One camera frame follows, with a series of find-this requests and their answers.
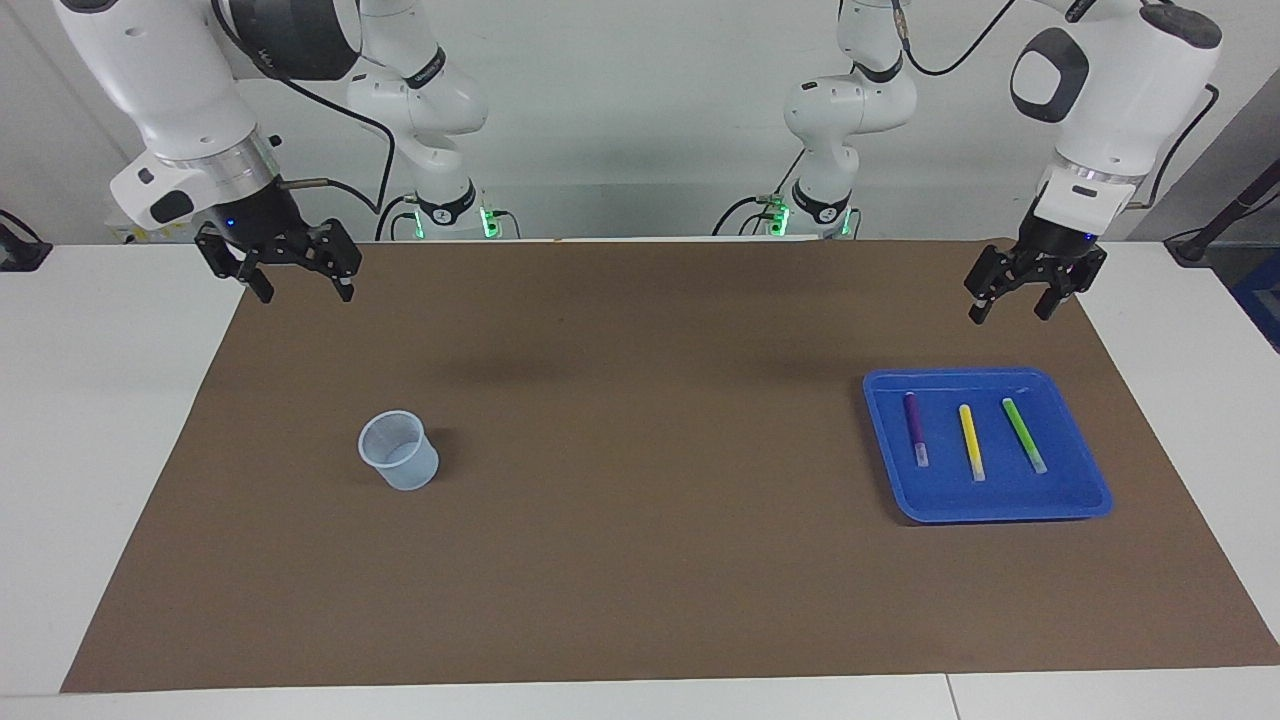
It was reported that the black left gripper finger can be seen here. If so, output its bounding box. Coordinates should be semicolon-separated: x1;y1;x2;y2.
1033;248;1109;322
964;244;1023;325

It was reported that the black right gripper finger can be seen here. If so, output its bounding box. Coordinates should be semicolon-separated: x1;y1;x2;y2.
194;224;275;304
305;218;363;302

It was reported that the green pen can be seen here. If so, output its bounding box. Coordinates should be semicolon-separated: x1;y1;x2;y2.
1002;398;1048;475

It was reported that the yellow pen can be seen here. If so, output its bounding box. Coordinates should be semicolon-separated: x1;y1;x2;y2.
958;404;987;482

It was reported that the purple pen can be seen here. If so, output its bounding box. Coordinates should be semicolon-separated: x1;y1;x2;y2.
904;392;930;469

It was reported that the black stand leg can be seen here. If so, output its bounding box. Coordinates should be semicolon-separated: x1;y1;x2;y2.
1165;158;1280;268

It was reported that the blue box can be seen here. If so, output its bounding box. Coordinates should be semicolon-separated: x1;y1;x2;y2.
1232;250;1280;353

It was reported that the blue plastic tray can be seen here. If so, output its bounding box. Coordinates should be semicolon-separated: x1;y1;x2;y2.
862;367;1114;525

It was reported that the translucent plastic cup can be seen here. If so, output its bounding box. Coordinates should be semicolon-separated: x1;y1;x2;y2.
358;410;440;492

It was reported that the black table clamp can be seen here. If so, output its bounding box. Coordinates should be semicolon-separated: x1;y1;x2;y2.
0;208;53;273

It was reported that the brown table mat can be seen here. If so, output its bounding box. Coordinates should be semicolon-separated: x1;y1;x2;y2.
60;238;1280;694

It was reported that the black right base cable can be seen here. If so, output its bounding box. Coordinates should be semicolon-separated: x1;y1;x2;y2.
375;195;426;242

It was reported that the black base cable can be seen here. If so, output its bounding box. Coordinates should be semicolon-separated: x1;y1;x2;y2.
375;195;426;242
712;150;807;238

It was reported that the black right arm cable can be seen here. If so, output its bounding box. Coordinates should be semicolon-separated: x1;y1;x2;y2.
208;0;397;217

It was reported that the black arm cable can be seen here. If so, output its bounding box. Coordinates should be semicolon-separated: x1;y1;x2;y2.
208;0;397;217
893;0;1223;211

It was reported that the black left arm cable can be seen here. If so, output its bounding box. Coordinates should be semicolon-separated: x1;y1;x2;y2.
893;0;1223;211

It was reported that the black left base cable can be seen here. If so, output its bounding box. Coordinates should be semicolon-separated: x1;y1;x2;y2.
712;150;807;238

